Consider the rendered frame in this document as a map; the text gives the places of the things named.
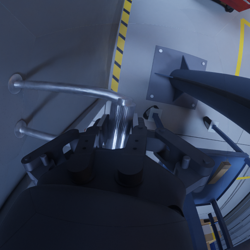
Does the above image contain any shelf unit with boxes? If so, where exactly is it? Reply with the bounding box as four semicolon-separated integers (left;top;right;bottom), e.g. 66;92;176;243
199;214;222;250

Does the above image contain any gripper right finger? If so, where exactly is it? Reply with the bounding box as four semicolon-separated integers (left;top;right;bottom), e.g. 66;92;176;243
119;113;215;173

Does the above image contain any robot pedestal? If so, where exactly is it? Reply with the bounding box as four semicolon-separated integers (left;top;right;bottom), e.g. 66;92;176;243
146;45;250;135

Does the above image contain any wooden fence bar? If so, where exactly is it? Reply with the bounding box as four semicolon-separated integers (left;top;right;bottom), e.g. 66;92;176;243
208;161;231;185

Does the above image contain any silver door pull handle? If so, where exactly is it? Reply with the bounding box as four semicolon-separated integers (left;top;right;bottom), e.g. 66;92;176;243
7;74;137;151

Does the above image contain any red trolley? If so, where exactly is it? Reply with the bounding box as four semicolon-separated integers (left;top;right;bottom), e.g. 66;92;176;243
212;0;250;13

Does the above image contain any grey store door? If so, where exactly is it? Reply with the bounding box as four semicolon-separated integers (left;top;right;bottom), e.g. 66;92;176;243
0;0;125;209

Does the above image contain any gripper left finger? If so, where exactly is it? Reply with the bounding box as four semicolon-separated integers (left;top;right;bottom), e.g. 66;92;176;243
21;114;110;173

